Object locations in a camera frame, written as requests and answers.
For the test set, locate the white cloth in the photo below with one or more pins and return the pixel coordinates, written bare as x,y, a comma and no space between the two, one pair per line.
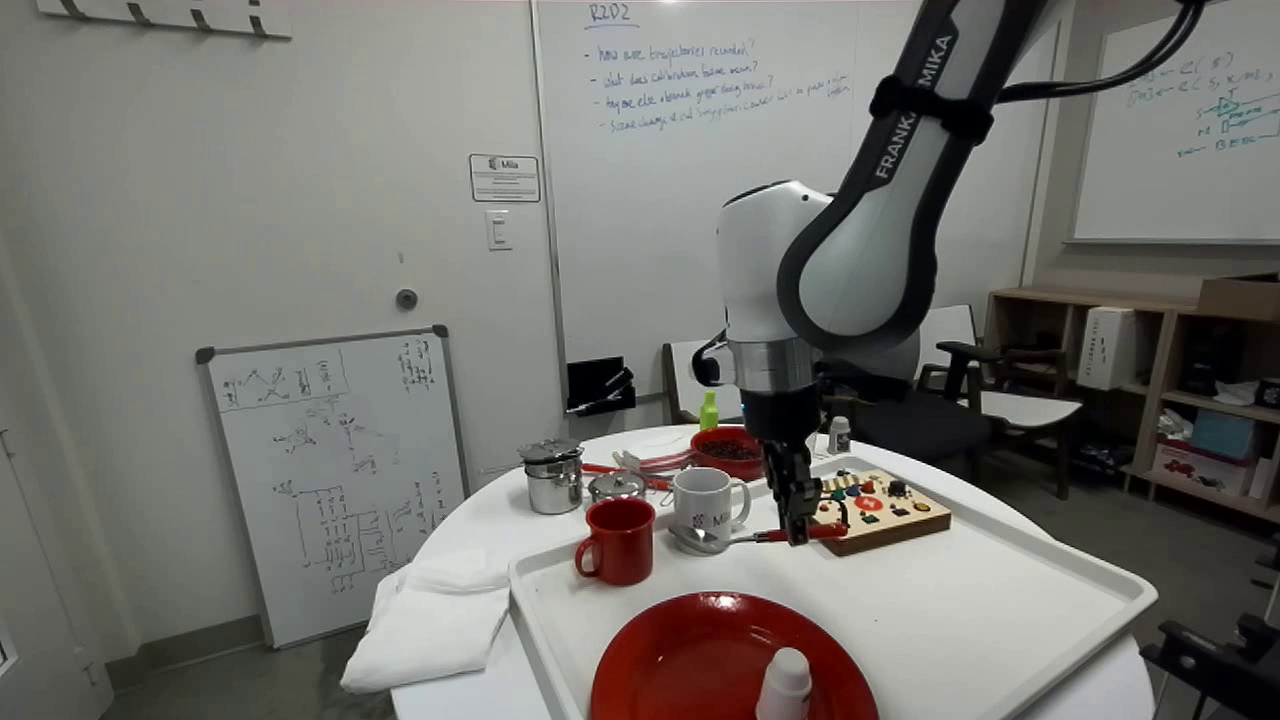
424,622

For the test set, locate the red speckled plate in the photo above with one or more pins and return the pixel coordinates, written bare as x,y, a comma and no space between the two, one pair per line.
695,666

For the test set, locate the cardboard box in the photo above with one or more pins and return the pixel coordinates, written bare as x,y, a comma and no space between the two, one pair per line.
1241,298

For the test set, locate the green bottle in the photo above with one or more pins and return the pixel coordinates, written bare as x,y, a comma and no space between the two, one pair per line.
710,410

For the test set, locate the black wall tray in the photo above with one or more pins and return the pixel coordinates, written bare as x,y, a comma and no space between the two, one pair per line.
600,386

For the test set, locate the round door lock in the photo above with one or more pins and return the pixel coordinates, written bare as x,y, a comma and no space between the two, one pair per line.
406,300

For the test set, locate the white mug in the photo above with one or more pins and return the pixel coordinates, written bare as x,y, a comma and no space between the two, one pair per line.
706,505

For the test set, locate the wooden shelf unit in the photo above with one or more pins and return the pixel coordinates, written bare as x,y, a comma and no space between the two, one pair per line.
1167,403

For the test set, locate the blue box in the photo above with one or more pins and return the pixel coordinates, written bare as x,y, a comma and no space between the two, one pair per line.
1226,435

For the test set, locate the white box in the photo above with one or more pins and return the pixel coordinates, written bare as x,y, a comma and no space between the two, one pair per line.
1104,344

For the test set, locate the red bowl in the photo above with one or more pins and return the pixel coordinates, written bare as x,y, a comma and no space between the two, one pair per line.
725,453

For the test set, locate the white light switch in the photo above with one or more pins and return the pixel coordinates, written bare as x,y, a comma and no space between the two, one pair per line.
499,231

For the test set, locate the small white bottle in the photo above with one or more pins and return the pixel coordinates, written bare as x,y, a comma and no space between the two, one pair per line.
784,684

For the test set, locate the small leaning whiteboard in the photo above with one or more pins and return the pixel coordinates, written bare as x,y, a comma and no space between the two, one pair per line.
334,495

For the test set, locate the white seat dark frame chair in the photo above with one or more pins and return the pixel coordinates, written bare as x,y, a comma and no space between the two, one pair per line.
1032,404

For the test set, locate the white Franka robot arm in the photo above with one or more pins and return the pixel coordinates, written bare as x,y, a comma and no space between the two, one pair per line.
854,266

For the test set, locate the wooden busy board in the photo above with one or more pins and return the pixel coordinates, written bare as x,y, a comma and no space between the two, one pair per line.
892,515

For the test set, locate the large wall whiteboard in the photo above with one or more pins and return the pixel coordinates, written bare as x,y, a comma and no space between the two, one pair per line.
667,174

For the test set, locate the wall whiteboard green writing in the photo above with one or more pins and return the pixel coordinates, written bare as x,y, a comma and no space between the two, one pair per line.
1174,146

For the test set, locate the white coat hook rail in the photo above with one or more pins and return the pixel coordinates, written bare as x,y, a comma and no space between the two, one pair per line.
161,17

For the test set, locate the red mug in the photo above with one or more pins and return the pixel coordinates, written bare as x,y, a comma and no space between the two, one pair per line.
626,544

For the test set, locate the white plastic tray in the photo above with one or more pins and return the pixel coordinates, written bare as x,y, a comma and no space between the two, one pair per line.
962,603

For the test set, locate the white paper sign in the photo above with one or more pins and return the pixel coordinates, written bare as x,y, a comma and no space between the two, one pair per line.
507,176

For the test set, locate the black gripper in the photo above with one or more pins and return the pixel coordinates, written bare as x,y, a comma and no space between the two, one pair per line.
781,423

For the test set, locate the clear measuring cup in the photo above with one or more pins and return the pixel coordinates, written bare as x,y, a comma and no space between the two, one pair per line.
838,435

